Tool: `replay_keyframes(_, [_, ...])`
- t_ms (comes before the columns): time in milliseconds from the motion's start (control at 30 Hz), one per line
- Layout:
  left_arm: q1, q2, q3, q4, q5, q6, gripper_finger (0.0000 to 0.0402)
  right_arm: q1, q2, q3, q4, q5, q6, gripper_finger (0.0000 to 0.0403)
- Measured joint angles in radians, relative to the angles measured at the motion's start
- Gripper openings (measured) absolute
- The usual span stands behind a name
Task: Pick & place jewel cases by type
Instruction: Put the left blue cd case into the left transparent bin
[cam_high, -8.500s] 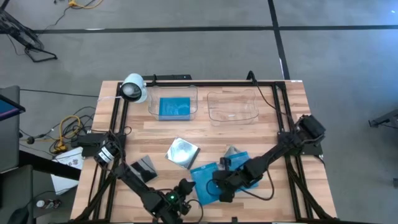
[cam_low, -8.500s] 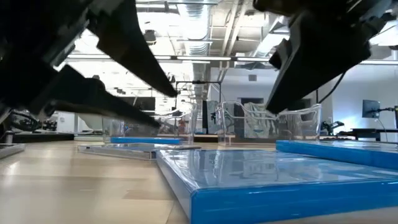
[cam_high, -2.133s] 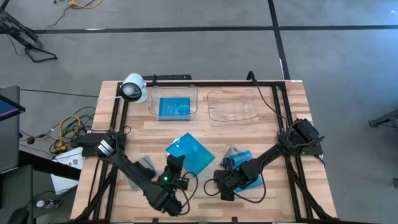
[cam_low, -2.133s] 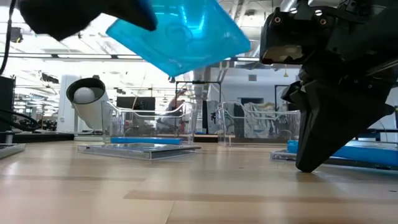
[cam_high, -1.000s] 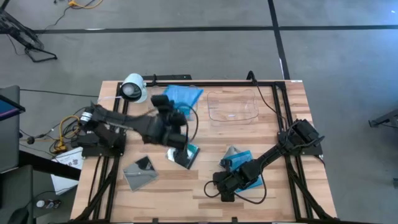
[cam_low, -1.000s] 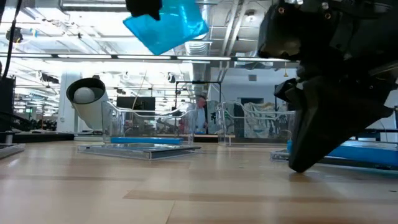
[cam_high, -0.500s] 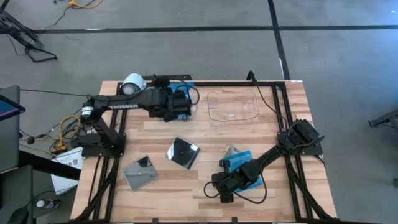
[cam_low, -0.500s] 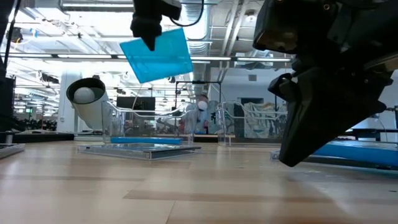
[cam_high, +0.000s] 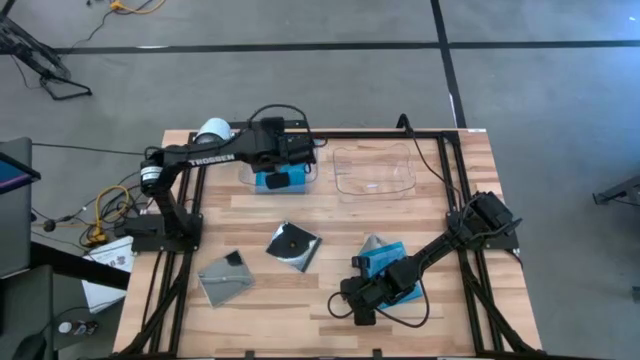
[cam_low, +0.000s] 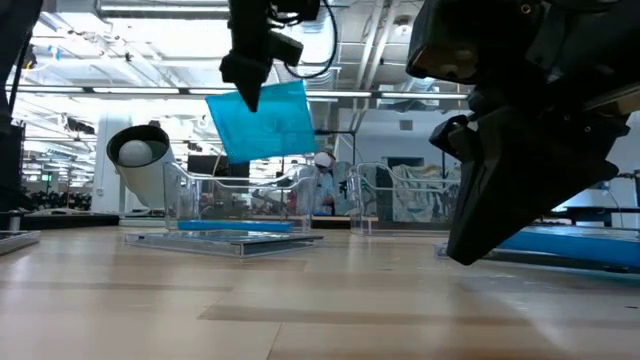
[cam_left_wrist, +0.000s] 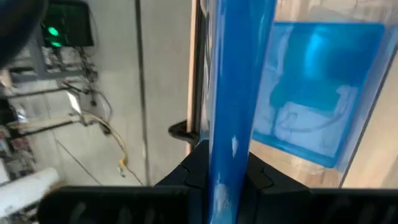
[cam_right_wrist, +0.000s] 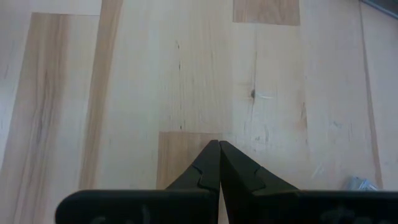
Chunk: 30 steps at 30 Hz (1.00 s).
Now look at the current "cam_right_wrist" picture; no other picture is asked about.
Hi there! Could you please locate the black aluminium table frame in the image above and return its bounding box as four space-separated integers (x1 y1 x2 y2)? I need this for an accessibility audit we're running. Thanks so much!
360 0 398 20

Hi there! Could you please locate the black jewel case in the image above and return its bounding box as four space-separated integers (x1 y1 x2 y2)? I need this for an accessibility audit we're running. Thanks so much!
344 175 379 191

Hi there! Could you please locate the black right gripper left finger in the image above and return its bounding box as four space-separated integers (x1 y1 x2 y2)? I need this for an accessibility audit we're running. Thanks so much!
165 139 221 191

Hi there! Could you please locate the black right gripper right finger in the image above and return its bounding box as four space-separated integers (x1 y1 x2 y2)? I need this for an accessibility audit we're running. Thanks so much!
220 140 300 224

